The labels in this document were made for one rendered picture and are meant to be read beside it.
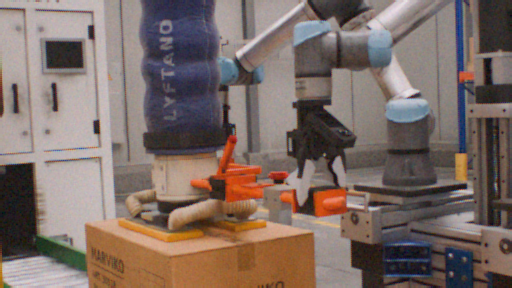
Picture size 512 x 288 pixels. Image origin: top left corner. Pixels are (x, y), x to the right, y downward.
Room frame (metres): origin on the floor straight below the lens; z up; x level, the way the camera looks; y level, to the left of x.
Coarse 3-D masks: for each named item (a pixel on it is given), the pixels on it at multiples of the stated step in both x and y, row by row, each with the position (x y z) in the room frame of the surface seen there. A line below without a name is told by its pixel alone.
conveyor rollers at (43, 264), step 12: (12, 264) 3.33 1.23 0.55; (24, 264) 3.36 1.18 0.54; (36, 264) 3.31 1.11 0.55; (48, 264) 3.34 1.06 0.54; (60, 264) 3.29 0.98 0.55; (12, 276) 3.14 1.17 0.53; (24, 276) 3.09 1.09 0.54; (36, 276) 3.12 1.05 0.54; (48, 276) 3.07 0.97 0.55; (60, 276) 3.09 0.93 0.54; (72, 276) 3.05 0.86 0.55; (84, 276) 3.07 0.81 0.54
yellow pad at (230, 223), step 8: (224, 216) 1.89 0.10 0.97; (232, 216) 1.87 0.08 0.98; (208, 224) 1.90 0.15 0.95; (216, 224) 1.86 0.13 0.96; (224, 224) 1.82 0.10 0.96; (232, 224) 1.79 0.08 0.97; (240, 224) 1.79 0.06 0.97; (248, 224) 1.80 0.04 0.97; (256, 224) 1.81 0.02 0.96; (264, 224) 1.82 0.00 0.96
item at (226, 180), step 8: (216, 176) 1.70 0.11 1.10; (224, 176) 1.71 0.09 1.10; (232, 176) 1.64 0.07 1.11; (240, 176) 1.64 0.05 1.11; (248, 176) 1.66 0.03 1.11; (256, 176) 1.68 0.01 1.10; (216, 184) 1.65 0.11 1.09; (224, 184) 1.63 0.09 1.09; (232, 184) 1.63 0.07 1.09; (240, 184) 1.64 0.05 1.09; (216, 192) 1.65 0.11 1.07; (224, 192) 1.63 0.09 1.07; (224, 200) 1.63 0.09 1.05; (232, 200) 1.63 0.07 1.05; (240, 200) 1.64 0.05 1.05
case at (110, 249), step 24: (96, 240) 1.95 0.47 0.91; (120, 240) 1.79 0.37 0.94; (144, 240) 1.72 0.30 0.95; (192, 240) 1.69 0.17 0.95; (216, 240) 1.68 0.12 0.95; (240, 240) 1.67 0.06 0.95; (264, 240) 1.66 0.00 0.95; (288, 240) 1.70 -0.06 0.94; (312, 240) 1.74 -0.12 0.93; (96, 264) 1.96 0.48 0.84; (120, 264) 1.80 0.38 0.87; (144, 264) 1.66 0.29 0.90; (168, 264) 1.54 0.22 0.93; (192, 264) 1.56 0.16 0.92; (216, 264) 1.59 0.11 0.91; (240, 264) 1.63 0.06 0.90; (264, 264) 1.66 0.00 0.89; (288, 264) 1.70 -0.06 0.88; (312, 264) 1.74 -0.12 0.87
